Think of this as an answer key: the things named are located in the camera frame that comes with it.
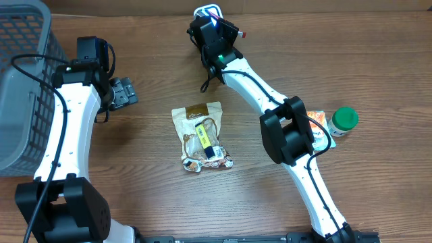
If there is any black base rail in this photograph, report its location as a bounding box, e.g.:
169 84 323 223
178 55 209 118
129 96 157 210
134 230 381 243

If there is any beige snack pouch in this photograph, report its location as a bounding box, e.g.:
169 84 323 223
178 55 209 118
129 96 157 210
171 101 234 173

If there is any red snack bar packet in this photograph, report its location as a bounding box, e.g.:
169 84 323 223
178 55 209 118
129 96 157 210
204 9 247 38

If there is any green lid jar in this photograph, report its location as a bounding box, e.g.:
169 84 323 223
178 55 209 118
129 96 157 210
328 107 359 137

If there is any orange tissue packet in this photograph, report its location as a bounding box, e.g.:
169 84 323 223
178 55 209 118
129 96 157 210
307 111 326 139

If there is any white barcode scanner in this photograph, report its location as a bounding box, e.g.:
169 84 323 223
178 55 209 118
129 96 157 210
193 3 223 20

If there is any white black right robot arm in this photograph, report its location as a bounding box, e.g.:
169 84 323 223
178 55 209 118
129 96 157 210
190 16 356 242

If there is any yellow black marker pen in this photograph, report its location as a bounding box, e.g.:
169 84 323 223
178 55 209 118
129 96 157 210
195 123 215 159

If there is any teal tissue packet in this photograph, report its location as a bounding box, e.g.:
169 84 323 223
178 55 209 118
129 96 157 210
313 116 329 151

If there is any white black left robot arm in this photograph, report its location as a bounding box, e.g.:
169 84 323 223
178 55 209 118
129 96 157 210
15 55 140 242

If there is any grey plastic basket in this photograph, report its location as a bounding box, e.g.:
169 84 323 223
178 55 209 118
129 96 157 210
1 1 68 177

